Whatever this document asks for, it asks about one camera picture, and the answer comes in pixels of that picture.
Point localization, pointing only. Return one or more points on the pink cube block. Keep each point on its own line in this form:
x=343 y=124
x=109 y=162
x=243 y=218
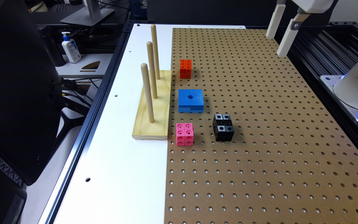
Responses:
x=184 y=134

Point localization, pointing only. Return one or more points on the silver monitor stand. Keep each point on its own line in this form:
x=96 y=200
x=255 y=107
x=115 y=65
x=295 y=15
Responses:
x=89 y=15

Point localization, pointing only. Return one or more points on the brown pegboard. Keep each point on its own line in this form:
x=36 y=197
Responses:
x=288 y=160

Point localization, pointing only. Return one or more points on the wooden peg base board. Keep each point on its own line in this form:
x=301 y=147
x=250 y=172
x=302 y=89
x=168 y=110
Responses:
x=158 y=130

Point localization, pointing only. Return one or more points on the wooden peg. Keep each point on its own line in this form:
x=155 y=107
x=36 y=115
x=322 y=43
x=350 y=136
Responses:
x=147 y=91
x=155 y=50
x=153 y=83

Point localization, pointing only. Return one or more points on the black cube block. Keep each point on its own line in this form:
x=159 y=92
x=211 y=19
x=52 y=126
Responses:
x=222 y=127

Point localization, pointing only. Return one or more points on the orange cube block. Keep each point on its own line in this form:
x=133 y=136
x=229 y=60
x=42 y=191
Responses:
x=185 y=69

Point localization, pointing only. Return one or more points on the black monitor back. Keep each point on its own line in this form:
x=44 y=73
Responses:
x=30 y=94

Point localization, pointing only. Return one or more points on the black bottle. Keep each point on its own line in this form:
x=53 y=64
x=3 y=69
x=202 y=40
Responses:
x=52 y=49

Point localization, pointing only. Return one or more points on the blue block with hole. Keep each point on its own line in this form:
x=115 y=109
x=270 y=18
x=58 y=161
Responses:
x=190 y=101

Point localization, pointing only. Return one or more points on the front wooden peg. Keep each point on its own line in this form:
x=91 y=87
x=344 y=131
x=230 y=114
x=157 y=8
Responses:
x=147 y=91

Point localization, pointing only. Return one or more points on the rear wooden peg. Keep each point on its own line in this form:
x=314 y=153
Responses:
x=155 y=50

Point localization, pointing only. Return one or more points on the middle wooden peg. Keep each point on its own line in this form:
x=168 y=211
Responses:
x=153 y=83

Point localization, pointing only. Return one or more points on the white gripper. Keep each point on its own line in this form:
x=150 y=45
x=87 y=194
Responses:
x=307 y=7

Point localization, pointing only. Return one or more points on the white lotion pump bottle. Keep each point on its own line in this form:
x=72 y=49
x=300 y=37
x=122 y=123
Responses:
x=70 y=48

